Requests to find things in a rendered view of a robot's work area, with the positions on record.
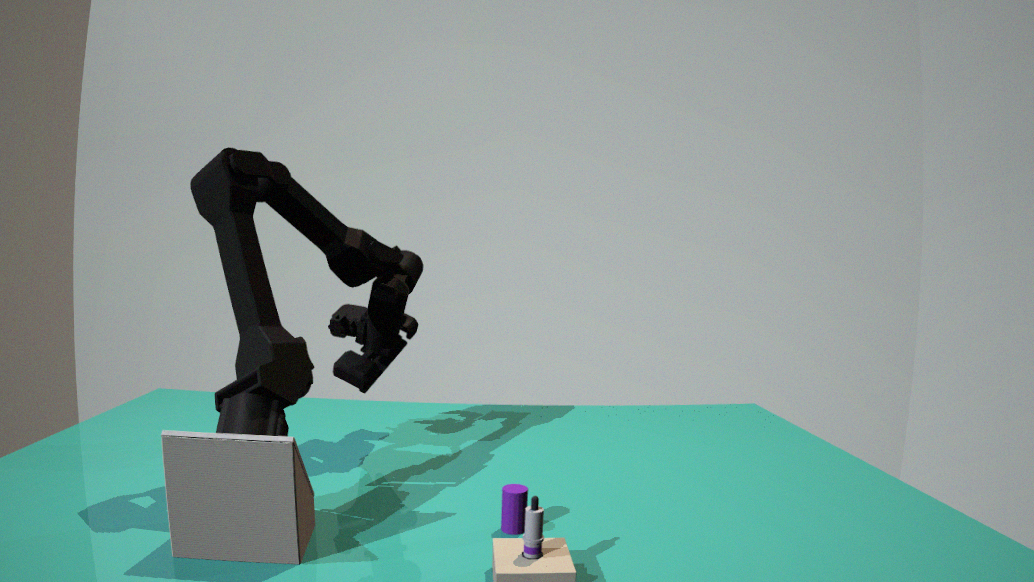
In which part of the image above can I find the beige block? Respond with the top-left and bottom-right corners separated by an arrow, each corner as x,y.
492,538 -> 577,582

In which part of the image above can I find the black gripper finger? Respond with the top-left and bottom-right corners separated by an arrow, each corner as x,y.
378,338 -> 407,372
359,369 -> 383,394

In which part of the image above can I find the grey marker with purple band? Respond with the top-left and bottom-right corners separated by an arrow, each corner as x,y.
523,496 -> 544,558

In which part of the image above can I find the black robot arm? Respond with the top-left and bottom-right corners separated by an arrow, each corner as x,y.
190,148 -> 423,437

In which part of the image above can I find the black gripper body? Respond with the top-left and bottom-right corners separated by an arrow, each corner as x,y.
332,309 -> 419,390

